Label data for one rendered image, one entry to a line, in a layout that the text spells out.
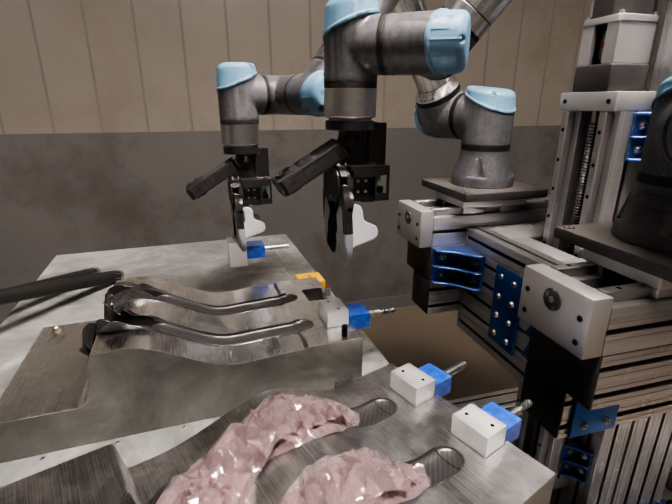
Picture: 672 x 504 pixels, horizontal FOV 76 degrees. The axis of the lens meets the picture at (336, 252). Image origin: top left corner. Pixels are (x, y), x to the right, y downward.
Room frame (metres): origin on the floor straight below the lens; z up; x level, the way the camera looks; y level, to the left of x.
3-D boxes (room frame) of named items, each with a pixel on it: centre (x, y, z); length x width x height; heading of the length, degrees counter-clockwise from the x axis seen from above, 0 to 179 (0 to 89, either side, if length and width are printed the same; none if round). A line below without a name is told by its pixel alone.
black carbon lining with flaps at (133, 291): (0.63, 0.22, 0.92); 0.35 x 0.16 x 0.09; 109
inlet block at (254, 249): (0.90, 0.17, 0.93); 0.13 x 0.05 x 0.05; 109
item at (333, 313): (0.66, -0.04, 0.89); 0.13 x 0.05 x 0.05; 109
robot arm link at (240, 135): (0.90, 0.19, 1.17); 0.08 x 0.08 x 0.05
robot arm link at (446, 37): (0.64, -0.12, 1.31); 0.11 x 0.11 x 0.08; 70
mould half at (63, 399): (0.63, 0.24, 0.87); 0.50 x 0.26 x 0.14; 109
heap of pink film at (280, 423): (0.33, 0.04, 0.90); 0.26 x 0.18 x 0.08; 126
